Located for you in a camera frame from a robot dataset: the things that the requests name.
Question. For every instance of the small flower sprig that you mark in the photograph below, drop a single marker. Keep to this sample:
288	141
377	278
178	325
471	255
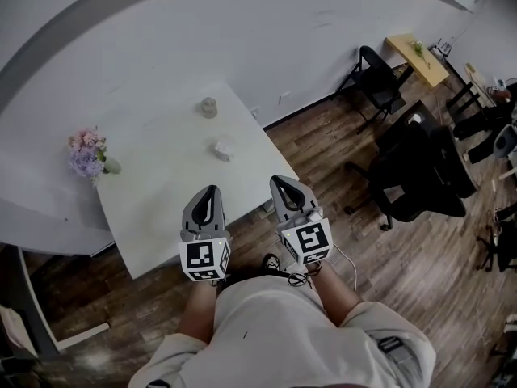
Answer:
418	49

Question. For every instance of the person's black trousers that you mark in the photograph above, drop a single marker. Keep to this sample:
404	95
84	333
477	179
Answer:
242	275

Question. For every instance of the pink purple flowers in vase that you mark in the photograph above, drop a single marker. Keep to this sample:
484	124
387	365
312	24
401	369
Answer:
87	156

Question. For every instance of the person's right forearm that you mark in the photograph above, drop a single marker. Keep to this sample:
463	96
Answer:
337	293

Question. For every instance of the person's white shirt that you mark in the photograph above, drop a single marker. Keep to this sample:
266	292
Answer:
282	338

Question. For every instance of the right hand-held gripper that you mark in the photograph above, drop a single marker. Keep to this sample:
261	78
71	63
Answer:
311	239

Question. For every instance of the black office chair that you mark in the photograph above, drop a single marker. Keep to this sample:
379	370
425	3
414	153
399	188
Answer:
416	176

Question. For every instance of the black folding chair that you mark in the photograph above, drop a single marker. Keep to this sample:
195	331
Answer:
377	83

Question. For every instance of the white square table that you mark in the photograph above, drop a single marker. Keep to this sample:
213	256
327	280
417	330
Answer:
169	156

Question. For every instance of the person's left forearm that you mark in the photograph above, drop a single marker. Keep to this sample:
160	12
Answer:
200	309

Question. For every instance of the person's right black shoe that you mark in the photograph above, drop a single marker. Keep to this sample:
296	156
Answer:
271	262

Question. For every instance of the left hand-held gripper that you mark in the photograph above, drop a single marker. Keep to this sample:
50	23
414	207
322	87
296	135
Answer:
202	255

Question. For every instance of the yellow wooden table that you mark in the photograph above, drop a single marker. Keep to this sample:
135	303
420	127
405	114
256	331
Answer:
420	61

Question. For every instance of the clear tub of cotton swabs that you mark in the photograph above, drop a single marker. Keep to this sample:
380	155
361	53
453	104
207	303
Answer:
223	150

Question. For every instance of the white wall socket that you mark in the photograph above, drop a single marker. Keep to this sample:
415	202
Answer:
255	112
284	97

